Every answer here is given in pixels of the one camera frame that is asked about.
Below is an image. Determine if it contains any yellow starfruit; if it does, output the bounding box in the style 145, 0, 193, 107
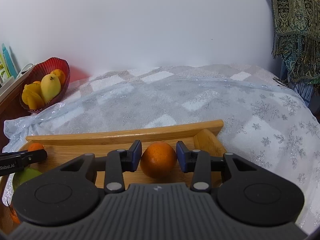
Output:
21, 81, 45, 111

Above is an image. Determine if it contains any bright orange mandarin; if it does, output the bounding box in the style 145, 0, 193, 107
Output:
140, 141, 177, 179

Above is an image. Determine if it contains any small mandarin with stem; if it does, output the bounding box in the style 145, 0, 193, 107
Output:
28, 142, 44, 152

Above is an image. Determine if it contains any wooden side cabinet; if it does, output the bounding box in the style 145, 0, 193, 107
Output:
1, 63, 33, 150

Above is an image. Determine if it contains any orange in red bowl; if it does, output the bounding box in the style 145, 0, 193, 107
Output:
51, 69, 66, 86

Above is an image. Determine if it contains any yellow mango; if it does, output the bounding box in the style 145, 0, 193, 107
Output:
40, 74, 61, 104

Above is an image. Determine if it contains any snowflake sheer tablecloth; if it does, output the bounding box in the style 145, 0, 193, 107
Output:
4, 75, 319, 232

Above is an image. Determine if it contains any green apple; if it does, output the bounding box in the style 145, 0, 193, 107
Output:
12, 167, 42, 191

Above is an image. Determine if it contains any white tray on cabinet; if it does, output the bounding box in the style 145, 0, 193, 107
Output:
0, 76, 15, 95

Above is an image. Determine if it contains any green patterned fringed shawl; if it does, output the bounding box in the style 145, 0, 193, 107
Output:
271, 0, 319, 84

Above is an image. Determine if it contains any bamboo serving tray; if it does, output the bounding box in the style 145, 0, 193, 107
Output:
1, 120, 227, 234

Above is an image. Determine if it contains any red plastic fruit bowl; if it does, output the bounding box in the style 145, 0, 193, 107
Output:
20, 57, 70, 113

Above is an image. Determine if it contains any small mandarin far left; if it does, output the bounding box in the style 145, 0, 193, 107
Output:
9, 205, 20, 224

